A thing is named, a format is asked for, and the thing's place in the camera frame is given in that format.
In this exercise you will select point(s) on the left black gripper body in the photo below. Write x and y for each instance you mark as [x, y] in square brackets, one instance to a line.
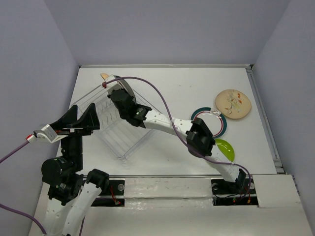
[74, 131]

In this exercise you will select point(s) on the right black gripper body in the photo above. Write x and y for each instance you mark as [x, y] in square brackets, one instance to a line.
[118, 96]

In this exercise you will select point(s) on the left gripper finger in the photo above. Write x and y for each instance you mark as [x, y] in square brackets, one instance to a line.
[68, 118]
[86, 123]

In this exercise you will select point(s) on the green rim lettered plate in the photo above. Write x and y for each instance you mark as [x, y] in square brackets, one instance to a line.
[124, 86]

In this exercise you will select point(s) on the yellow plate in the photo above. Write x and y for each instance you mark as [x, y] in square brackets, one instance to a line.
[104, 76]

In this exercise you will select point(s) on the green red striped plate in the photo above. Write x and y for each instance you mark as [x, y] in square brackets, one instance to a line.
[213, 118]

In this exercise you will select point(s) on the beige patterned plate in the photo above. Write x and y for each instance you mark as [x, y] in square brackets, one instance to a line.
[233, 104]

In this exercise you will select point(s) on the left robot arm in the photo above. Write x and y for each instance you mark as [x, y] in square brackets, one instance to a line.
[70, 195]

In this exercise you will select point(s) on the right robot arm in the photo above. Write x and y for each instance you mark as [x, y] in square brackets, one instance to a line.
[195, 134]

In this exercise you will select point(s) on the lime green plate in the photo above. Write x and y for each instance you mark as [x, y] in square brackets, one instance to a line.
[226, 148]

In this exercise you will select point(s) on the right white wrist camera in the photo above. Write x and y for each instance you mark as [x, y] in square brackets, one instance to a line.
[110, 85]

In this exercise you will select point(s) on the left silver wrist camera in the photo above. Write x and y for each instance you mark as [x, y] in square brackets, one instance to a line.
[47, 134]

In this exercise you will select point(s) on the clear wire dish rack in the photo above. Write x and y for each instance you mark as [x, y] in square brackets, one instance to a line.
[117, 134]

